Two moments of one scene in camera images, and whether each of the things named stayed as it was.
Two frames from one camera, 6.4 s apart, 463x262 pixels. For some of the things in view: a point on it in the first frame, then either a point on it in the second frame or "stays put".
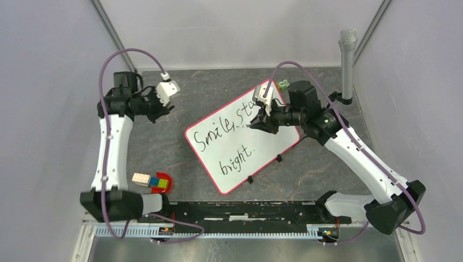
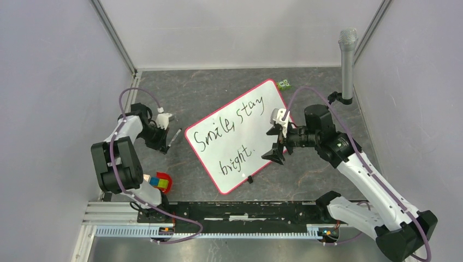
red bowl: x=158 y=190 stays put
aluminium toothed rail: x=165 y=231 stays put
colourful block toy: x=160 y=183 stays put
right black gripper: x=264 y=122 → x=276 y=154
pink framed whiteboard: x=229 y=153 stays put
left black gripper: x=161 y=109 → x=160 y=145
